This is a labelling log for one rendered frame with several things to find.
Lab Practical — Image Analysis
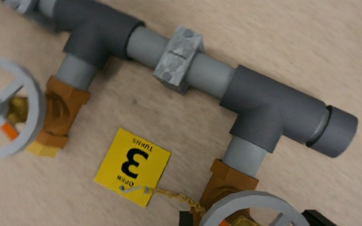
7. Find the yellow numbered tag with chain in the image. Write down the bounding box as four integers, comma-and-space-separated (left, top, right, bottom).
94, 127, 207, 217

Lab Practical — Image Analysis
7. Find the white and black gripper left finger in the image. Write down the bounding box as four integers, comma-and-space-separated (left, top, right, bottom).
179, 211, 194, 226

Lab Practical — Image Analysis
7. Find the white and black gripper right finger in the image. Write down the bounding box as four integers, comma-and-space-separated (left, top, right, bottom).
301, 209, 337, 226

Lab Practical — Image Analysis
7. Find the grey pipe manifold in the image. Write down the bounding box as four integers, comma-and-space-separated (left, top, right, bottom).
0, 0, 360, 226

